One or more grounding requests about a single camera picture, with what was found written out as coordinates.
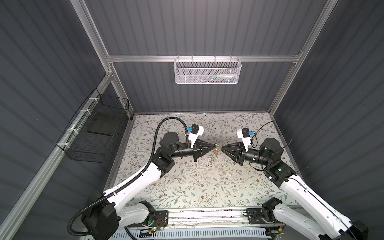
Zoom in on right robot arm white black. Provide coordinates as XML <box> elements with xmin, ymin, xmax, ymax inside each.
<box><xmin>222</xmin><ymin>138</ymin><xmax>369</xmax><ymax>240</ymax></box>

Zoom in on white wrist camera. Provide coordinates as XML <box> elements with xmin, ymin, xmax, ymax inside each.
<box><xmin>237</xmin><ymin>128</ymin><xmax>255</xmax><ymax>152</ymax></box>
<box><xmin>185</xmin><ymin>124</ymin><xmax>204</xmax><ymax>148</ymax></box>

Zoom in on white slotted cable duct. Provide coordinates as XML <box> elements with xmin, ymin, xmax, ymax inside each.
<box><xmin>111</xmin><ymin>227</ymin><xmax>272</xmax><ymax>240</ymax></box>

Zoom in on right thin black cable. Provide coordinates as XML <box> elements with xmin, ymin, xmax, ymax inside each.
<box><xmin>250</xmin><ymin>120</ymin><xmax>293</xmax><ymax>149</ymax></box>

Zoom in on white wire mesh basket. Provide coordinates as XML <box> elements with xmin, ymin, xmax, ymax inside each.
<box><xmin>173</xmin><ymin>58</ymin><xmax>242</xmax><ymax>85</ymax></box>

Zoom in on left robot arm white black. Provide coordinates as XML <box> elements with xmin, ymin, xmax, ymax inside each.
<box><xmin>81</xmin><ymin>132</ymin><xmax>216</xmax><ymax>240</ymax></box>

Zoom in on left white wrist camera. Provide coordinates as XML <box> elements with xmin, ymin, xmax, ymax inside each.
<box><xmin>185</xmin><ymin>124</ymin><xmax>204</xmax><ymax>148</ymax></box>

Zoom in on left black corrugated cable conduit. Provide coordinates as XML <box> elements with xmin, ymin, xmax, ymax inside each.
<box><xmin>66</xmin><ymin>116</ymin><xmax>188</xmax><ymax>237</ymax></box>

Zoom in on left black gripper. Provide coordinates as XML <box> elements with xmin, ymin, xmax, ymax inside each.
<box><xmin>168</xmin><ymin>139</ymin><xmax>215</xmax><ymax>163</ymax></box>

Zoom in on marker pens in basket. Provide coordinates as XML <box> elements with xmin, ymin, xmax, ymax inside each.
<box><xmin>191</xmin><ymin>74</ymin><xmax>239</xmax><ymax>84</ymax></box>

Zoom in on black wire mesh basket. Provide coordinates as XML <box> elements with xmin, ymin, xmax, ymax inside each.
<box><xmin>57</xmin><ymin>89</ymin><xmax>130</xmax><ymax>164</ymax></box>

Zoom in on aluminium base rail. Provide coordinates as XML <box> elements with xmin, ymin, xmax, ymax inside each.
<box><xmin>125</xmin><ymin>206</ymin><xmax>301</xmax><ymax>230</ymax></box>

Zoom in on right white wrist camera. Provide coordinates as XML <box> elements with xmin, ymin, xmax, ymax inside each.
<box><xmin>237</xmin><ymin>128</ymin><xmax>255</xmax><ymax>152</ymax></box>

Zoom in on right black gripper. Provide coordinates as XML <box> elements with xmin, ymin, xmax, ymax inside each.
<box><xmin>220</xmin><ymin>141</ymin><xmax>270</xmax><ymax>168</ymax></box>

